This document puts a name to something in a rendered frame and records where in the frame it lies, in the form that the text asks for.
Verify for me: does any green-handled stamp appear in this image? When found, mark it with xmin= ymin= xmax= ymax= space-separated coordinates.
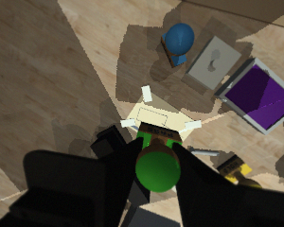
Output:
xmin=135 ymin=121 xmax=183 ymax=193

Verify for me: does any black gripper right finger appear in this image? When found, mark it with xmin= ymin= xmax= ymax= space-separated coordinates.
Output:
xmin=172 ymin=142 xmax=284 ymax=227

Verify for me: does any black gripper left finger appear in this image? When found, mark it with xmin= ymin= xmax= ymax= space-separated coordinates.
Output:
xmin=23 ymin=137 xmax=144 ymax=227

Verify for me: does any cream inspection card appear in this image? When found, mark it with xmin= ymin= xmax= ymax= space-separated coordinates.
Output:
xmin=120 ymin=85 xmax=202 ymax=142

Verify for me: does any yellow hold stamp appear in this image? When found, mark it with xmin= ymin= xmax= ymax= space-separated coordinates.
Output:
xmin=217 ymin=154 xmax=263 ymax=188

